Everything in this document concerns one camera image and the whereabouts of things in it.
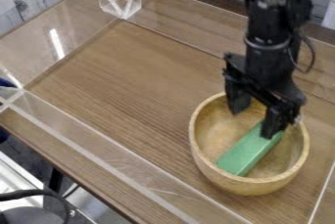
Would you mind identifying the blue object at edge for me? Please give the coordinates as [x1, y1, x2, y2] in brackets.
[0, 77, 17, 88]

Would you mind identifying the black table leg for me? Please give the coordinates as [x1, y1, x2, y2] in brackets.
[48, 168, 64, 193]

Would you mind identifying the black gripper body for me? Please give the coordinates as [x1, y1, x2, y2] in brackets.
[224, 36, 307, 110]

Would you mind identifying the black metal bracket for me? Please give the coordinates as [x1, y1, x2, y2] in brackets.
[43, 196, 96, 224]

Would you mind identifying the brown wooden bowl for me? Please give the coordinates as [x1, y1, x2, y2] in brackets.
[189, 93, 309, 196]

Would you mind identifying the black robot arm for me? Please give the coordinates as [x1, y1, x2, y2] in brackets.
[224, 0, 312, 139]

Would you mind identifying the green rectangular block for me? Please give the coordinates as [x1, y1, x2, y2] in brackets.
[214, 123, 284, 176]

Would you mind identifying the clear acrylic enclosure wall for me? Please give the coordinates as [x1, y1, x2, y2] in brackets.
[0, 0, 335, 224]

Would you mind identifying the black cable loop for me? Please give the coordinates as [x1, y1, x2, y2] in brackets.
[0, 189, 74, 224]

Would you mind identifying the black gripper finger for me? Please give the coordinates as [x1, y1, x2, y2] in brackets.
[260, 104, 300, 139]
[225, 76, 252, 114]

